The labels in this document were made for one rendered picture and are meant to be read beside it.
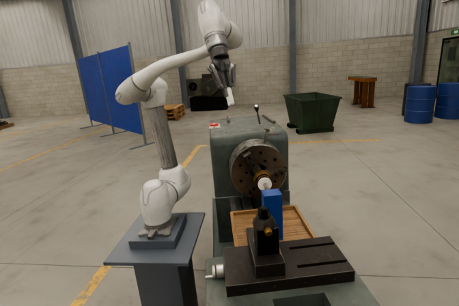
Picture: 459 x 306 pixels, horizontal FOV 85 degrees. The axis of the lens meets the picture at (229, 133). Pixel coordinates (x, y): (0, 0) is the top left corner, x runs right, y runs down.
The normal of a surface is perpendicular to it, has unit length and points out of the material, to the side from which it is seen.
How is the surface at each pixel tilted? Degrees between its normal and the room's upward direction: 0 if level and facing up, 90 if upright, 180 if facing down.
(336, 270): 0
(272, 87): 90
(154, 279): 90
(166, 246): 90
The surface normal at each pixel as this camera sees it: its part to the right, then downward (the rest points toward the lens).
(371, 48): -0.12, 0.26
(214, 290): -0.07, -0.96
